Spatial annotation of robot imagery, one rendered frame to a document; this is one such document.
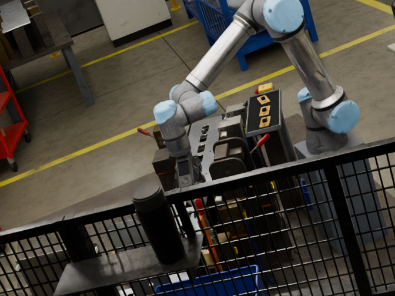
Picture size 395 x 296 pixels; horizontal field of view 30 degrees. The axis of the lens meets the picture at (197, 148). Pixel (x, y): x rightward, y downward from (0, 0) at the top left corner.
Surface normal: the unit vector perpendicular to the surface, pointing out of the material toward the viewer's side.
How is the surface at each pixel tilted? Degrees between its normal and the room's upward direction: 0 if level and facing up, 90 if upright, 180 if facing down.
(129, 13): 90
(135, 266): 0
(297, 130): 0
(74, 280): 0
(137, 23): 90
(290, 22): 83
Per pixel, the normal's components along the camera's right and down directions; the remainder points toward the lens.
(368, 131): -0.32, -0.86
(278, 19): 0.27, 0.19
